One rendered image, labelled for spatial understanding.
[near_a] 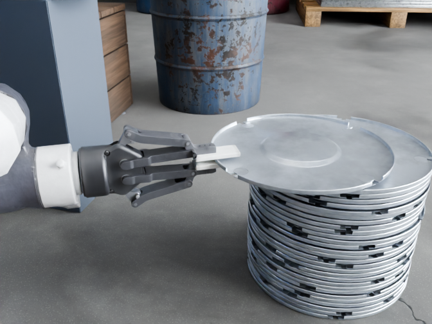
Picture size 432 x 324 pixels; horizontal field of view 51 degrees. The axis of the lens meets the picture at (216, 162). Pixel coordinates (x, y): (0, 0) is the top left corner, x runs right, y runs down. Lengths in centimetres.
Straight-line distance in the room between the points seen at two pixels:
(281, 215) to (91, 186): 28
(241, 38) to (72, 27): 69
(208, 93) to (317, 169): 90
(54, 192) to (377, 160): 48
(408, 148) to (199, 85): 87
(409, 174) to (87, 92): 66
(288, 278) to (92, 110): 57
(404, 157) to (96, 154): 48
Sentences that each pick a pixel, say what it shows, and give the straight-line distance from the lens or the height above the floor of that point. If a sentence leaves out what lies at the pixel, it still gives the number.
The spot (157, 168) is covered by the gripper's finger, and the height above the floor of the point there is 24.
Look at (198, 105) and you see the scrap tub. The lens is 155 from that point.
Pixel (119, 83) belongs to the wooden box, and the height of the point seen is 11.
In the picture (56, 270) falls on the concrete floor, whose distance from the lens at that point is 91.
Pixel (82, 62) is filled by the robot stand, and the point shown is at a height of 32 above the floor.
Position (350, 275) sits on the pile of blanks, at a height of 9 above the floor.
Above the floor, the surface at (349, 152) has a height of 24.
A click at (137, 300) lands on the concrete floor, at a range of 81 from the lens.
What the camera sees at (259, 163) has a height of 24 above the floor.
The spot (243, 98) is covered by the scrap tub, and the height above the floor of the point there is 5.
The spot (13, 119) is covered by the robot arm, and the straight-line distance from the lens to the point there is 59.
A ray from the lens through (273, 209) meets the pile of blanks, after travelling 71.
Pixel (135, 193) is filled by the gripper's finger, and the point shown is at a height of 20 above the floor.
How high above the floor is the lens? 56
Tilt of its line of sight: 27 degrees down
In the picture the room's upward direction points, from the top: straight up
